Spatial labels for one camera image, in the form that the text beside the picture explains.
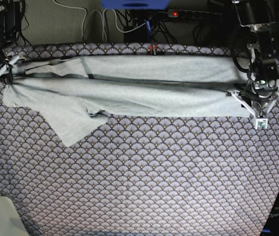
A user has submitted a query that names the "blue mount plate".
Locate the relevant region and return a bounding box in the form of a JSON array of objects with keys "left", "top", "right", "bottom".
[{"left": 101, "top": 0, "right": 169, "bottom": 10}]

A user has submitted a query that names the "black power adapter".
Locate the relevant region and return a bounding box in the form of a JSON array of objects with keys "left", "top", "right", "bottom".
[{"left": 0, "top": 0, "right": 21, "bottom": 42}]

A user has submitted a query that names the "fan-patterned grey tablecloth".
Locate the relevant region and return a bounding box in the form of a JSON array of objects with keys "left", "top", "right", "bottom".
[{"left": 0, "top": 56, "right": 279, "bottom": 236}]

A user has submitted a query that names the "black power strip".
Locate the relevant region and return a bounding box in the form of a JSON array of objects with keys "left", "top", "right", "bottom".
[{"left": 167, "top": 9, "right": 222, "bottom": 21}]

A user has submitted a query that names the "red black clamp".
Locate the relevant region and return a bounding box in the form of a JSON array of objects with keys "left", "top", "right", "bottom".
[{"left": 149, "top": 44, "right": 158, "bottom": 56}]

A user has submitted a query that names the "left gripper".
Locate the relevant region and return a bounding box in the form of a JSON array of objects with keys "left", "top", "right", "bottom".
[{"left": 226, "top": 79, "right": 279, "bottom": 118}]

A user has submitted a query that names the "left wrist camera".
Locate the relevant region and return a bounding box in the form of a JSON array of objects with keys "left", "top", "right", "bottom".
[{"left": 253, "top": 117, "right": 268, "bottom": 130}]

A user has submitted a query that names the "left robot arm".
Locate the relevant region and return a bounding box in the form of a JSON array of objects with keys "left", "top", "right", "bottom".
[{"left": 228, "top": 0, "right": 279, "bottom": 120}]

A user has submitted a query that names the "light grey T-shirt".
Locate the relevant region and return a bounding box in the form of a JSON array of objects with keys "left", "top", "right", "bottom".
[{"left": 2, "top": 55, "right": 249, "bottom": 147}]

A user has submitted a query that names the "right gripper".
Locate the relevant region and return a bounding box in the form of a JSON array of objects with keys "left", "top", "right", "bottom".
[{"left": 0, "top": 56, "right": 21, "bottom": 85}]

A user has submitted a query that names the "white cable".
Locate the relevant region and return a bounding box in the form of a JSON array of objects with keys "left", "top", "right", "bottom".
[{"left": 53, "top": 0, "right": 89, "bottom": 40}]

